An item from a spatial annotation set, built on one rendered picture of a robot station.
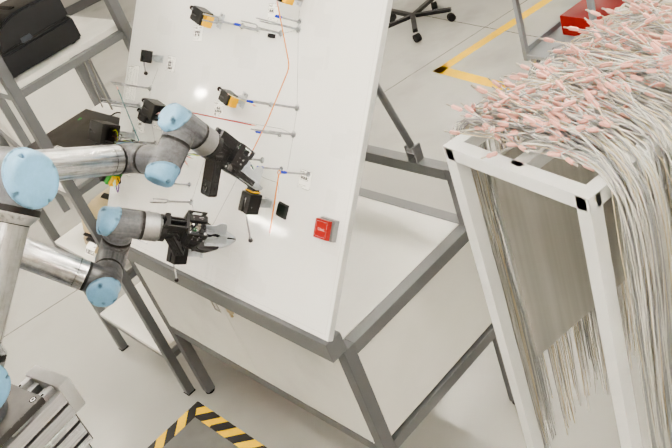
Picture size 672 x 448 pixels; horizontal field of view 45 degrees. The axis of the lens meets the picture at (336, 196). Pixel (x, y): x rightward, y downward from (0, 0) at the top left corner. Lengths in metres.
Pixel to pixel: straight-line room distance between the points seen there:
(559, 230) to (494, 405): 1.21
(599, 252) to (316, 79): 1.01
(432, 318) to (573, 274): 0.55
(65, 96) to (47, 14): 2.32
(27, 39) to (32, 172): 1.27
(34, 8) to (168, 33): 0.46
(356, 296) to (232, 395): 1.23
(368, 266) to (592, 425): 0.96
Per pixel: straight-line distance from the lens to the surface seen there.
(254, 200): 2.20
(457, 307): 2.49
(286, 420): 3.22
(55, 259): 2.04
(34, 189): 1.71
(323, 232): 2.05
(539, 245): 1.87
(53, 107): 5.24
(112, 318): 3.75
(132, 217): 2.11
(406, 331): 2.33
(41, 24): 2.95
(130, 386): 3.75
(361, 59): 2.06
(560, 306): 2.02
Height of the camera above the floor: 2.24
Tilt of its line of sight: 31 degrees down
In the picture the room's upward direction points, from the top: 21 degrees counter-clockwise
